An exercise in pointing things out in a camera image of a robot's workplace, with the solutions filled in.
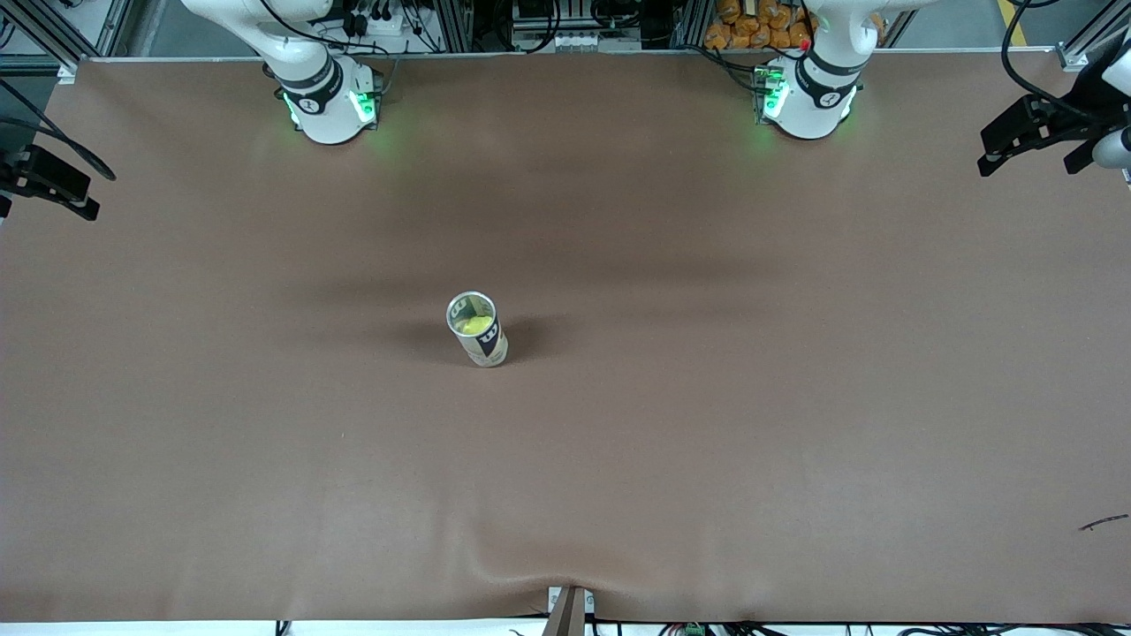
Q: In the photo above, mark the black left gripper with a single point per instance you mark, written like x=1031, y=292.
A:
x=1066, y=121

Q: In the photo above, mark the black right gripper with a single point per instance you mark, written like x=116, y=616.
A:
x=25, y=170

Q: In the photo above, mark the yellow tennis ball large print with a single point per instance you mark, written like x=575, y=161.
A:
x=477, y=326

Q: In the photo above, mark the white blue tennis ball can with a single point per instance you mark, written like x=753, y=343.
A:
x=488, y=349

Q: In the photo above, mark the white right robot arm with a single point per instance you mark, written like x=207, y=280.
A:
x=322, y=106

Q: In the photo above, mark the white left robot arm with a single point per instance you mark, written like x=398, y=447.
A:
x=813, y=106

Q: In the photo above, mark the orange packaged items pile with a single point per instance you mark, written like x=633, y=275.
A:
x=751, y=25

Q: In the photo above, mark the white power strip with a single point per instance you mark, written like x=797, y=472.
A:
x=382, y=22

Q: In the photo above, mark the small black strip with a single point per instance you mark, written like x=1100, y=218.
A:
x=1103, y=522

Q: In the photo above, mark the brown table cover mat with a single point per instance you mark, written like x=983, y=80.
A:
x=707, y=442

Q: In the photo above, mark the white terminal block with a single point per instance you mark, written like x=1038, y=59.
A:
x=558, y=41

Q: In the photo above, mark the aluminium frame post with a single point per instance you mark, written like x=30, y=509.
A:
x=49, y=31
x=1091, y=40

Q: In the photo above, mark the brown table edge bracket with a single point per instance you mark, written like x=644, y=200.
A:
x=570, y=611

